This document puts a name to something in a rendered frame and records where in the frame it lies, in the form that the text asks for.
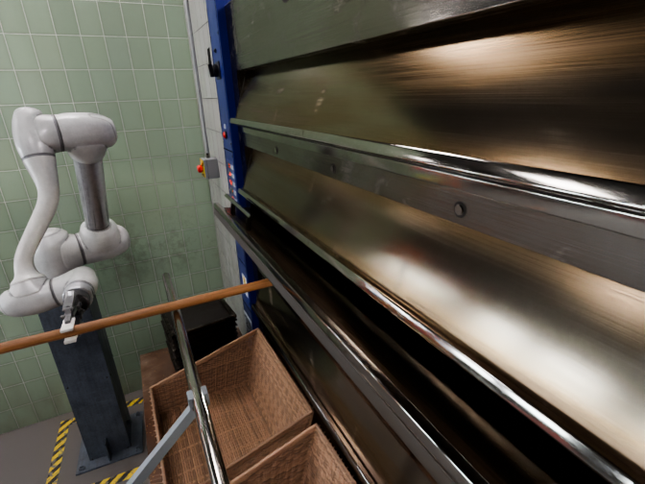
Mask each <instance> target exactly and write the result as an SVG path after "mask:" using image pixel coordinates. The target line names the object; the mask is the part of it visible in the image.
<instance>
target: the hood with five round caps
mask: <svg viewBox="0 0 645 484"><path fill-rule="evenodd" d="M553 1H557V0H232V1H230V2H229V4H230V14H231V23H232V32H233V42H234V51H235V60H236V69H237V71H248V70H252V69H255V68H260V67H264V66H269V65H273V64H277V63H282V62H285V61H293V60H298V59H302V58H306V57H311V56H315V55H319V54H323V53H327V52H332V51H336V50H341V49H345V48H349V47H353V46H357V45H362V44H366V43H371V42H375V41H378V40H383V39H387V38H392V37H396V36H404V35H408V34H412V33H416V32H421V31H425V30H429V29H434V28H438V27H442V26H446V25H451V24H455V23H459V22H464V21H468V20H472V19H476V18H480V17H485V16H489V15H494V14H498V13H502V12H509V11H514V10H518V9H523V8H527V7H531V6H535V5H539V4H544V3H548V2H553Z"/></svg>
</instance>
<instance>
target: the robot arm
mask: <svg viewBox="0 0 645 484"><path fill-rule="evenodd" d="M12 137H13V141H14V145H15V148H16V150H17V152H18V153H19V155H20V157H21V159H22V162H23V164H24V165H25V167H26V169H27V170H28V172H29V174H30V175H31V177H32V179H33V181H34V183H35V185H36V189H37V202H36V207H35V209H34V212H33V214H32V216H31V218H30V220H29V223H28V225H27V227H26V229H25V230H24V233H23V235H22V237H21V239H20V242H19V244H18V246H17V249H16V252H15V255H14V261H13V269H14V279H13V281H12V282H11V284H10V286H11V288H10V290H7V291H5V292H4V293H3V294H2V295H1V296H0V310H1V311H2V313H4V314H5V315H7V316H11V317H24V316H30V315H36V314H39V313H42V312H46V311H49V310H51V309H54V308H56V307H58V306H61V305H63V307H62V312H65V313H64V315H62V316H60V318H61V319H62V320H63V319H64V320H63V322H62V325H61V329H60V333H64V332H68V331H72V330H73V328H74V325H78V324H82V323H83V322H84V321H81V319H82V318H83V314H84V312H86V310H87V309H88V308H89V306H90V305H91V304H92V302H93V297H94V295H95V293H96V291H97V289H98V278H97V276H96V274H95V271H94V270H93V269H91V268H89V267H85V266H83V265H85V264H90V263H96V262H100V261H104V260H107V259H110V258H114V257H116V256H118V255H120V254H122V253H123V252H125V251H126V250H127V249H128V248H129V246H130V244H131V240H130V236H129V233H128V232H127V230H125V228H123V227H122V226H119V225H116V223H115V222H114V221H113V220H111V219H109V214H108V199H107V192H106V182H105V174H104V166H103V158H104V156H105V155H106V151H107V149H108V148H109V147H112V146H113V145H114V144H115V143H116V141H117V137H118V136H117V131H116V129H115V126H114V124H113V122H112V120H111V119H109V118H107V117H105V116H104V115H101V114H97V113H91V112H67V113H60V114H42V112H41V111H40V110H39V109H35V108H30V107H22V108H19V109H16V110H15V111H14V112H13V116H12ZM59 152H67V154H68V155H69V156H70V157H71V158H72V159H73V162H74V167H75V172H76V177H77V183H78V187H79V192H80V198H81V203H82V208H83V214H84V222H83V223H82V224H81V227H80V232H79V233H74V234H71V233H68V232H67V231H66V230H63V229H59V228H48V227H49V225H50V223H51V221H52V219H53V217H54V215H55V213H56V210H57V208H58V205H59V200H60V183H59V177H58V169H57V159H56V155H55V153H59Z"/></svg>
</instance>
